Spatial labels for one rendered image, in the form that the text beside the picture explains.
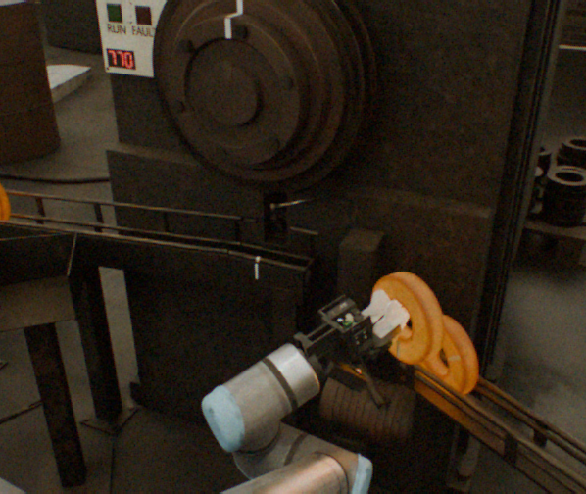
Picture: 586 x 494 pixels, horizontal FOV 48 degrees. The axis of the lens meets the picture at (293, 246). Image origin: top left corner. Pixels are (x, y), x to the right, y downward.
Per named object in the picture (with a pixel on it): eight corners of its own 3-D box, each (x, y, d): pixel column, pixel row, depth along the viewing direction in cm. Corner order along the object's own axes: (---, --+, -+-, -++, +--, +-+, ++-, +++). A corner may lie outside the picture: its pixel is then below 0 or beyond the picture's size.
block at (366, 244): (350, 311, 158) (354, 222, 146) (381, 319, 155) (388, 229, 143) (333, 335, 149) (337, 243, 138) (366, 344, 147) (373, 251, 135)
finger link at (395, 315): (419, 289, 104) (374, 320, 101) (424, 316, 108) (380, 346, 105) (407, 280, 107) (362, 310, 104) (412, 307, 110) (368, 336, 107)
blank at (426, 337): (384, 258, 114) (368, 263, 113) (448, 290, 102) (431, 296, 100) (384, 335, 120) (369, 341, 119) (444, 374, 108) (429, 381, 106)
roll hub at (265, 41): (186, 146, 139) (174, 7, 125) (309, 167, 129) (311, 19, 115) (171, 155, 134) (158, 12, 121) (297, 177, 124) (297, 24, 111)
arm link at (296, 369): (304, 418, 100) (272, 382, 107) (329, 399, 101) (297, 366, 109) (288, 379, 95) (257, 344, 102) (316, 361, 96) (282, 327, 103)
